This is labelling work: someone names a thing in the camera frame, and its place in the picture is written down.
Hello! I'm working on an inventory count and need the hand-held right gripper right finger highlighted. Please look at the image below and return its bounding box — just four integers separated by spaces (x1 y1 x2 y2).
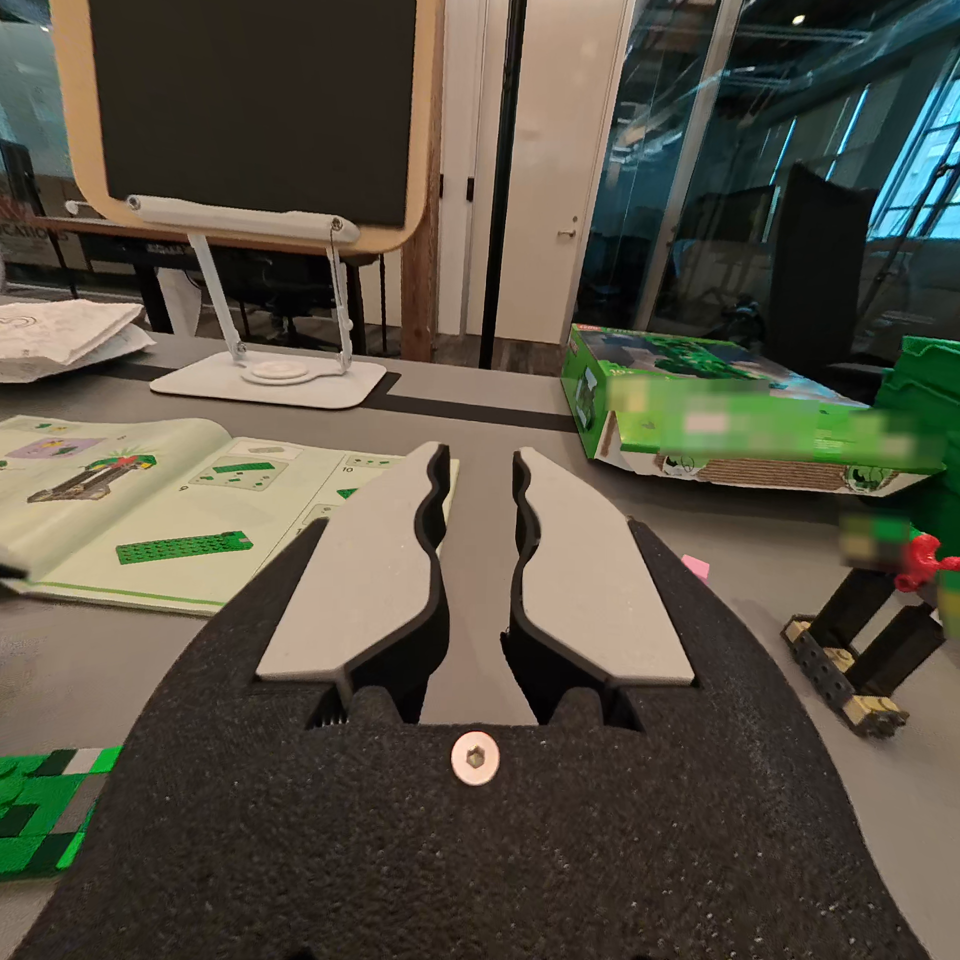
507 447 697 690

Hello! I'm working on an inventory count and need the green plastic bin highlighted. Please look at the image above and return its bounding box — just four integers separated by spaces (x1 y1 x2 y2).
876 336 960 559

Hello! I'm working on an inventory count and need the building instruction booklet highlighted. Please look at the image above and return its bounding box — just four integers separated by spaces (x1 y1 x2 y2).
0 414 463 618

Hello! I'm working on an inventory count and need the green brick set box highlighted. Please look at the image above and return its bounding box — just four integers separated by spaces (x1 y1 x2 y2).
560 323 951 498

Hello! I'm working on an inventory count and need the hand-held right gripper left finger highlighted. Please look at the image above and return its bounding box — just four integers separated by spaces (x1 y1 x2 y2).
258 443 451 688

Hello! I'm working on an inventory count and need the black brick tower model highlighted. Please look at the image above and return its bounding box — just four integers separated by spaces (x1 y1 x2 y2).
782 515 960 741

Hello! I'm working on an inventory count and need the black easel stand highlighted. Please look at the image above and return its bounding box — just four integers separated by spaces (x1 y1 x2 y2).
762 162 877 406

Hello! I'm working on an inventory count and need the green studded brick plate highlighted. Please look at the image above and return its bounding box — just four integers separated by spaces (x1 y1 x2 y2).
0 746 123 883

